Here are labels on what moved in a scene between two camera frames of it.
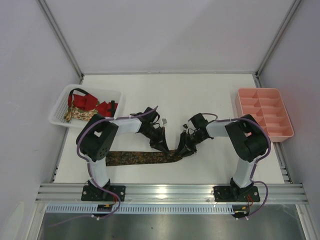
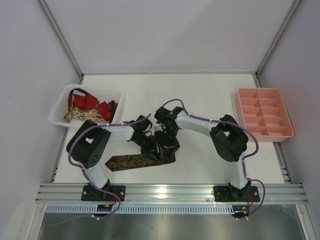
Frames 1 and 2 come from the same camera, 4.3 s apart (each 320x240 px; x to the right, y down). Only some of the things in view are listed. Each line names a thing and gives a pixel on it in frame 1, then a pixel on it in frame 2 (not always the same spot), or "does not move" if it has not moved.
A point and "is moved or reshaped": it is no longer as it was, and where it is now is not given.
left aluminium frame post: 50,19 does not move
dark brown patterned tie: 129,158 is moved or reshaped
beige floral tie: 75,112 does not move
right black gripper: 186,141 -> 167,145
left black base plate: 96,194 does not move
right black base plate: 232,194 does not move
